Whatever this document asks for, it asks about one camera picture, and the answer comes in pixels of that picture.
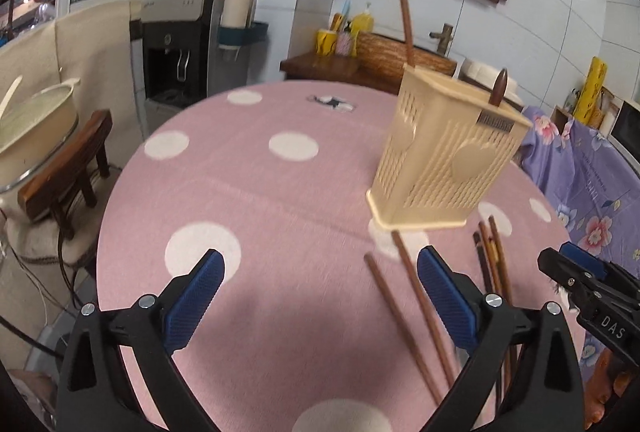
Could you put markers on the grey water dispenser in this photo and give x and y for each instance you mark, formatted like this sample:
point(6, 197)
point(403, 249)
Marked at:
point(170, 36)

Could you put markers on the beige seat cushion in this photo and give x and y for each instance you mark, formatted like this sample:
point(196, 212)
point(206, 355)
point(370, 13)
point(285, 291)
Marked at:
point(35, 237)

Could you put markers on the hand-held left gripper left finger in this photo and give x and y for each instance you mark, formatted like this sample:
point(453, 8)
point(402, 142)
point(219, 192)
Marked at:
point(197, 297)

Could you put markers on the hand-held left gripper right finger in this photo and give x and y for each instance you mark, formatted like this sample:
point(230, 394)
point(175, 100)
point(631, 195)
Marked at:
point(445, 297)

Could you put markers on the yellow mug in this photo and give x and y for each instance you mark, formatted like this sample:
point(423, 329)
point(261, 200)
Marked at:
point(326, 42)

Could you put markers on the dark chopstick with gold band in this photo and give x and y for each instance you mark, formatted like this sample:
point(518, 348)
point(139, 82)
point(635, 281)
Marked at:
point(481, 252)

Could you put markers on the yellow soap bottle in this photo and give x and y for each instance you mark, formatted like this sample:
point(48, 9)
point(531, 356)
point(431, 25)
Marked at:
point(362, 21)

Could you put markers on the yellow wrap roll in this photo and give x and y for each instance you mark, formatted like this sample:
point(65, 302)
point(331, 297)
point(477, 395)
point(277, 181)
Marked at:
point(590, 91)

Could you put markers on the white cup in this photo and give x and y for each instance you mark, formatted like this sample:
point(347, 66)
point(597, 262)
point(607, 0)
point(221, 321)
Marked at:
point(607, 121)

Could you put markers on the person's right hand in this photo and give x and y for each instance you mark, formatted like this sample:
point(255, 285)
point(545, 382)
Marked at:
point(607, 387)

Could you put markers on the dark wooden chair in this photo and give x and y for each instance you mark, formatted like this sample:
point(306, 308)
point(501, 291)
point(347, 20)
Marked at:
point(75, 151)

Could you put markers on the dark blue holder tray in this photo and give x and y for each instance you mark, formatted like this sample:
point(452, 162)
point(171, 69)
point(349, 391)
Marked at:
point(245, 35)

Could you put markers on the small wooden box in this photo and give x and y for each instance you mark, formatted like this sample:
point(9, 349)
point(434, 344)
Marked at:
point(561, 119)

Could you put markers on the dark wooden counter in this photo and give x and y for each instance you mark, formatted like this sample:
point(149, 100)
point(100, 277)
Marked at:
point(325, 69)

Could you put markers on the purple floral cloth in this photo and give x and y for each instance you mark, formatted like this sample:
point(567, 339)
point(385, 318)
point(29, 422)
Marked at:
point(590, 171)

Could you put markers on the white microwave oven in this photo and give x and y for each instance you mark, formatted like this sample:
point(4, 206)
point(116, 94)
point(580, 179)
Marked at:
point(627, 126)

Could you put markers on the cream rice cooker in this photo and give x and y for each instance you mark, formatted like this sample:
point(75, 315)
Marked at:
point(480, 71)

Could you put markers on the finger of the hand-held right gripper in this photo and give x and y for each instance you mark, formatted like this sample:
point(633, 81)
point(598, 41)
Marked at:
point(560, 269)
point(582, 257)

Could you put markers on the beige cloth cover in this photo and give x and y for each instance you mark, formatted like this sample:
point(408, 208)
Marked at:
point(100, 61)

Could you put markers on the pink polka dot tablecloth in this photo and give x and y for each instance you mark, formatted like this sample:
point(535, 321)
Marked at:
point(280, 222)

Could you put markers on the woven basket basin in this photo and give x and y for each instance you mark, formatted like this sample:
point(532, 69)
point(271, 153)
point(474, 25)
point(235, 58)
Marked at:
point(385, 54)

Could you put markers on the cream cooking pot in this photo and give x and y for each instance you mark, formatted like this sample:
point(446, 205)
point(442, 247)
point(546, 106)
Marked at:
point(35, 126)

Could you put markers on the cream plastic chopstick holder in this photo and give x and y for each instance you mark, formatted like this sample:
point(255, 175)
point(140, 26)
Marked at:
point(435, 151)

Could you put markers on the pink patterned cup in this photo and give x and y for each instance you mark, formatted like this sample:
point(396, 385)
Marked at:
point(345, 44)

